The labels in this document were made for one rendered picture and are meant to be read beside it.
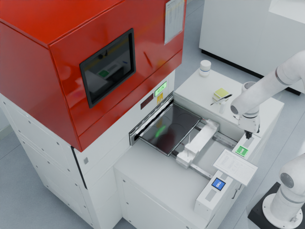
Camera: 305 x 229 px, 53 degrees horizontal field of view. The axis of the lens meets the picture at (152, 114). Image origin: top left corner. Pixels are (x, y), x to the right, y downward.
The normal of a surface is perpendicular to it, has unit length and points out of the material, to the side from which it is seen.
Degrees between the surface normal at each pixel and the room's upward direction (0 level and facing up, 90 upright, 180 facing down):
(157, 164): 0
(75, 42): 90
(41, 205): 0
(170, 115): 0
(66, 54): 90
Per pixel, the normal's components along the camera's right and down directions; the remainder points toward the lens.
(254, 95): -0.37, 0.10
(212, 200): 0.00, -0.66
